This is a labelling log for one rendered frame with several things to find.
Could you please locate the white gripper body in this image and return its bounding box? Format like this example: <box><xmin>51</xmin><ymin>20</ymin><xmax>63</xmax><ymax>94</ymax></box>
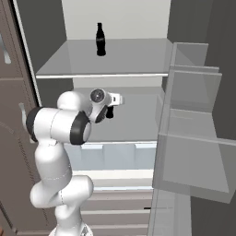
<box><xmin>108</xmin><ymin>92</ymin><xmax>124</xmax><ymax>107</ymax></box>

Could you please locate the glass fridge shelf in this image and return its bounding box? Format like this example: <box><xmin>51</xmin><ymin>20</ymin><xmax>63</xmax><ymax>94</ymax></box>
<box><xmin>35</xmin><ymin>38</ymin><xmax>175</xmax><ymax>80</ymax></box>

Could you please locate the grey fridge bottom drawer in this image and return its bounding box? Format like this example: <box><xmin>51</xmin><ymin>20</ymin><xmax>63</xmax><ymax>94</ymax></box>
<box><xmin>72</xmin><ymin>169</ymin><xmax>155</xmax><ymax>236</ymax></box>

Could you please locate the medium translucent door bin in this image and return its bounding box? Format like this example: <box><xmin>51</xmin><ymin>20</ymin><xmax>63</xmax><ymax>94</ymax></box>
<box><xmin>161</xmin><ymin>65</ymin><xmax>223</xmax><ymax>115</ymax></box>

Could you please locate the brown cupboard run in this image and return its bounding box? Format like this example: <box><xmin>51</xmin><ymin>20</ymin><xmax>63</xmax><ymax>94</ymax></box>
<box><xmin>0</xmin><ymin>0</ymin><xmax>59</xmax><ymax>236</ymax></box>

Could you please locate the grey fridge door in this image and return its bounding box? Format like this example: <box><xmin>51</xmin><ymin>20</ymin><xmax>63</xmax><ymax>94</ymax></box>
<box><xmin>147</xmin><ymin>0</ymin><xmax>236</xmax><ymax>236</ymax></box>

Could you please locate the large translucent door bin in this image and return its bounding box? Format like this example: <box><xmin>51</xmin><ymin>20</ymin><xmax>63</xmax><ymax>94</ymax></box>
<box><xmin>152</xmin><ymin>108</ymin><xmax>236</xmax><ymax>205</ymax></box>

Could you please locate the translucent crisper drawer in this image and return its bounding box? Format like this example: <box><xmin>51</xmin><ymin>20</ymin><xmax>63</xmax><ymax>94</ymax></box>
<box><xmin>64</xmin><ymin>141</ymin><xmax>158</xmax><ymax>171</ymax></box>

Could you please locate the grey cupboard handle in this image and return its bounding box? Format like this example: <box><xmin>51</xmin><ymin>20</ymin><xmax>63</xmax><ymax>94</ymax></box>
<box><xmin>0</xmin><ymin>32</ymin><xmax>13</xmax><ymax>65</ymax></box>
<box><xmin>18</xmin><ymin>101</ymin><xmax>29</xmax><ymax>127</ymax></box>

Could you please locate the grey open fridge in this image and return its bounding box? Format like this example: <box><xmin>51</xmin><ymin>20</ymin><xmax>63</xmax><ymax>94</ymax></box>
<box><xmin>12</xmin><ymin>0</ymin><xmax>236</xmax><ymax>236</ymax></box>

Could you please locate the small translucent door bin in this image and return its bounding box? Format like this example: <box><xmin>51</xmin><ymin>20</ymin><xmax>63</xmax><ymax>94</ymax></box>
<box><xmin>169</xmin><ymin>41</ymin><xmax>210</xmax><ymax>72</ymax></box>

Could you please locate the black soda bottle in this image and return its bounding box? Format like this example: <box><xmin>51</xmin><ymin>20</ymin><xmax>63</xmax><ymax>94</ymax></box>
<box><xmin>95</xmin><ymin>21</ymin><xmax>107</xmax><ymax>57</ymax></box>

